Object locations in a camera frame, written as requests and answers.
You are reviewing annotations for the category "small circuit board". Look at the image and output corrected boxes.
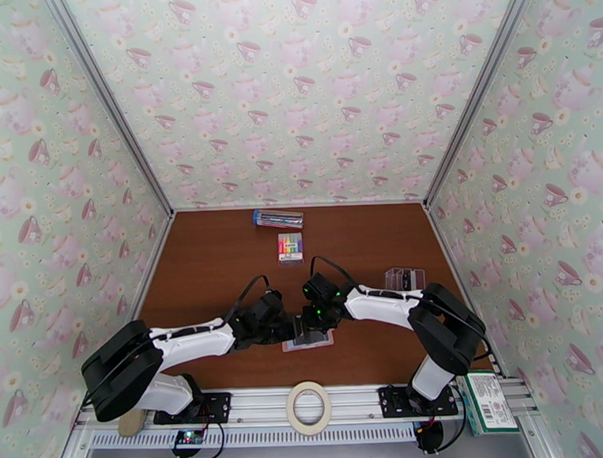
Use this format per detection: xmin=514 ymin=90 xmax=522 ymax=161
xmin=171 ymin=428 xmax=205 ymax=449

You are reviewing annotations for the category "green white cardboard box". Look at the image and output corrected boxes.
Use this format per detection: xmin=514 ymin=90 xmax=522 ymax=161
xmin=457 ymin=369 xmax=522 ymax=438

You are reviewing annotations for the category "pack of coloured highlighters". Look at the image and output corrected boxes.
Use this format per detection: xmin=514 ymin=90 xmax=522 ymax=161
xmin=277 ymin=231 xmax=306 ymax=266

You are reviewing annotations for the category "white masking tape roll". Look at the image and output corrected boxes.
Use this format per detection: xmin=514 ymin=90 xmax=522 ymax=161
xmin=285 ymin=380 xmax=334 ymax=438

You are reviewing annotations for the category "pink leather card holder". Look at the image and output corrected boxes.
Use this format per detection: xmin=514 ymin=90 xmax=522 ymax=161
xmin=281 ymin=331 xmax=336 ymax=354

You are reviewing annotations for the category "black base cable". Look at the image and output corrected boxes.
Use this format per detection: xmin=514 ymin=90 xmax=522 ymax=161
xmin=416 ymin=407 xmax=468 ymax=456
xmin=169 ymin=422 xmax=228 ymax=458

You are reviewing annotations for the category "clear acrylic card stand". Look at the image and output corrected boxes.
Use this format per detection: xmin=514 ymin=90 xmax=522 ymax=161
xmin=383 ymin=266 xmax=427 ymax=291

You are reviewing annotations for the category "white perforated cable tray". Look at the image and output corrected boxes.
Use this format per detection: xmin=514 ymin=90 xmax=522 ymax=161
xmin=88 ymin=419 xmax=420 ymax=454

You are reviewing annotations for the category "aluminium frame post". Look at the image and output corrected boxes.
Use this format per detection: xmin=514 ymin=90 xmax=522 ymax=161
xmin=417 ymin=0 xmax=552 ymax=210
xmin=43 ymin=0 xmax=176 ymax=222

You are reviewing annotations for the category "blue pencil tube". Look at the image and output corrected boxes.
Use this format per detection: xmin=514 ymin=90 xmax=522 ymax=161
xmin=252 ymin=207 xmax=305 ymax=232

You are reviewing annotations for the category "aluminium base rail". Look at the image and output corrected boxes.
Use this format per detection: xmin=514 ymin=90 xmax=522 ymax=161
xmin=72 ymin=375 xmax=541 ymax=434

